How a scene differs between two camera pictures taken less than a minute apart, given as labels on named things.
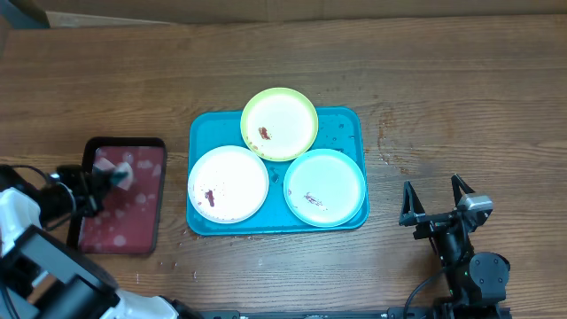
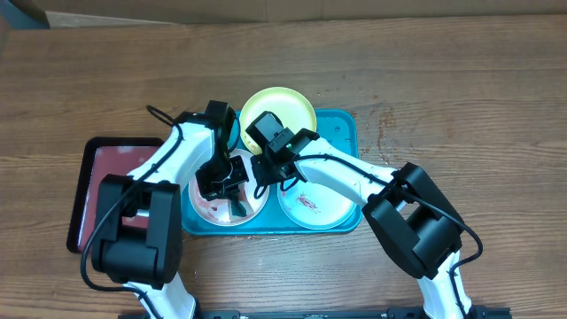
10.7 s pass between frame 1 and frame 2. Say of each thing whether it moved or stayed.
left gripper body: moved
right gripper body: moved
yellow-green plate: stayed
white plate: stayed
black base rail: stayed
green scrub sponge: moved
